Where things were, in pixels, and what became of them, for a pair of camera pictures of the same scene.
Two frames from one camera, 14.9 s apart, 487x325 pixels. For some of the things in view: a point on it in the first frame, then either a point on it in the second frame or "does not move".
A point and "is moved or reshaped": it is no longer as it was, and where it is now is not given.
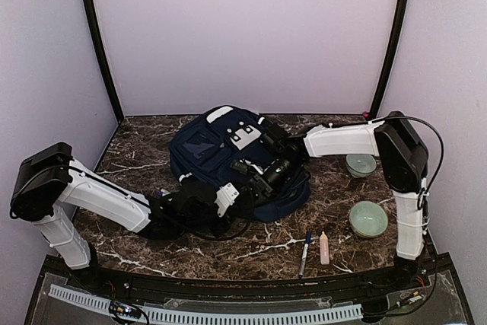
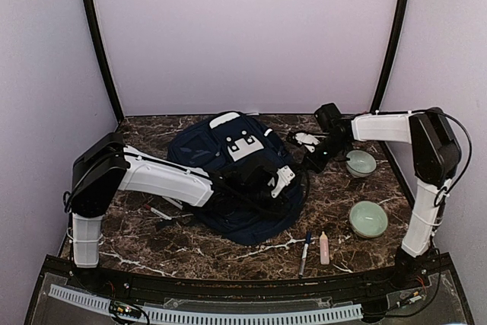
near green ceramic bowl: [367, 219] does not move
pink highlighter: [324, 249] does not move
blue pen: [304, 253] does not move
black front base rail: [409, 275] does not move
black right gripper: [259, 186] → [318, 165]
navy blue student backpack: [205, 148] is moved or reshaped
